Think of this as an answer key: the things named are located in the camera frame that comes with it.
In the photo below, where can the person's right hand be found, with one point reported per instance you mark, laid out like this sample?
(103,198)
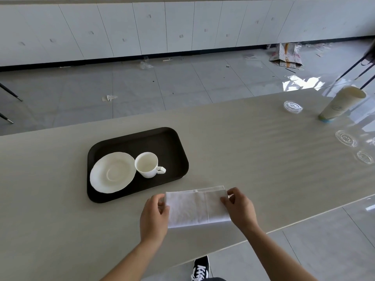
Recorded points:
(241,212)

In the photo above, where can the person's left hand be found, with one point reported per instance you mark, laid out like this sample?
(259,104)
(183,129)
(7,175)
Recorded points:
(152,219)

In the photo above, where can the person's left thumb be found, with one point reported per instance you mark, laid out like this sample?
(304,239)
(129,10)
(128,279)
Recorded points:
(164,210)

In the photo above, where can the person's right thumb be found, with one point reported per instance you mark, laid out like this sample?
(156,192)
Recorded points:
(226,201)

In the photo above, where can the white cloth napkin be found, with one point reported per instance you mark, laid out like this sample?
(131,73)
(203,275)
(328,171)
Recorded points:
(196,207)

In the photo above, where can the person's right forearm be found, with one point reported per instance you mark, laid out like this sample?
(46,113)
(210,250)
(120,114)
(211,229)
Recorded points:
(278,254)

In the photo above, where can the person's left forearm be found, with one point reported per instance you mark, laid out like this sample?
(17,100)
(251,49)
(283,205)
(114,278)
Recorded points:
(137,261)

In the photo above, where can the white ceramic cup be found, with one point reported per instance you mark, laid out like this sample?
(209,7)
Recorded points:
(146,166)

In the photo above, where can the white ceramic saucer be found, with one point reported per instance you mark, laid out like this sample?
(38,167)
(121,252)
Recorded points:
(112,172)

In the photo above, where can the black rectangular serving tray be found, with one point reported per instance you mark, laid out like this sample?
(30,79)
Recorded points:
(164,143)

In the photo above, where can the black and white sneaker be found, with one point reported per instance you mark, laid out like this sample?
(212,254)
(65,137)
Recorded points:
(200,269)

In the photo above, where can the clear plastic cup lid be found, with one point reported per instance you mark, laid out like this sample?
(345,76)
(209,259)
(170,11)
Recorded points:
(293,107)
(347,138)
(365,157)

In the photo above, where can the white paper scrap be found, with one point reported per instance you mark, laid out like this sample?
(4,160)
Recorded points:
(110,98)

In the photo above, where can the crumpled clear plastic wrapper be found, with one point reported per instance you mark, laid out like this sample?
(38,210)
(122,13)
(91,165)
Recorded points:
(146,64)

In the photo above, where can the stack of paper cups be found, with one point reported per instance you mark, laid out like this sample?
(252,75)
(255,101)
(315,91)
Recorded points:
(339,105)

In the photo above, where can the torn cardboard packaging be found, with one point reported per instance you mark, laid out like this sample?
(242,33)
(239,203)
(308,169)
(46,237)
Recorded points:
(287,55)

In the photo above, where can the row of white cabinets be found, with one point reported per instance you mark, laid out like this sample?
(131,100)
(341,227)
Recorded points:
(175,29)

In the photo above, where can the black metal chair leg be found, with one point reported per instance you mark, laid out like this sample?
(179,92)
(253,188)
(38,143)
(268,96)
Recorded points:
(5,117)
(10,92)

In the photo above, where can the black metal chair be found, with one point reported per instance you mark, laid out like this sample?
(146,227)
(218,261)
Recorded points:
(361,62)

